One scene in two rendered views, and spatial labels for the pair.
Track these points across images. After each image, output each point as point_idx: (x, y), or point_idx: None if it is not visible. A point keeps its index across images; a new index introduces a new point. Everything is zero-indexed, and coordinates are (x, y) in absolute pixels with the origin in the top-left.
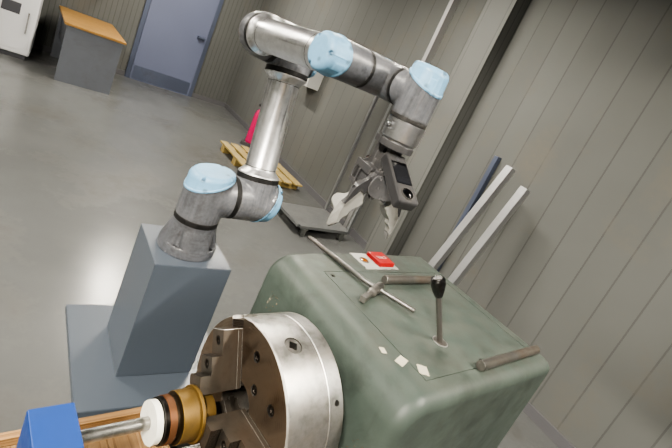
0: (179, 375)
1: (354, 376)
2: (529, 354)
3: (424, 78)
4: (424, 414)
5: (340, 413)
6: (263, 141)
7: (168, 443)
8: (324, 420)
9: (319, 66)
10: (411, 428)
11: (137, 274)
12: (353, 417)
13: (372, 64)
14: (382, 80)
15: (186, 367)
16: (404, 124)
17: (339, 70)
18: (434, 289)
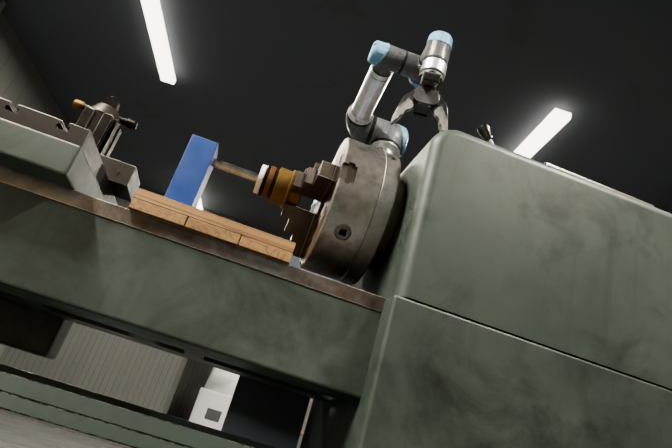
0: None
1: (412, 161)
2: (630, 196)
3: (432, 36)
4: (460, 135)
5: (397, 163)
6: None
7: (268, 180)
8: (381, 158)
9: (371, 53)
10: (450, 142)
11: None
12: (413, 175)
13: (405, 51)
14: (415, 59)
15: None
16: (427, 58)
17: (383, 52)
18: (481, 131)
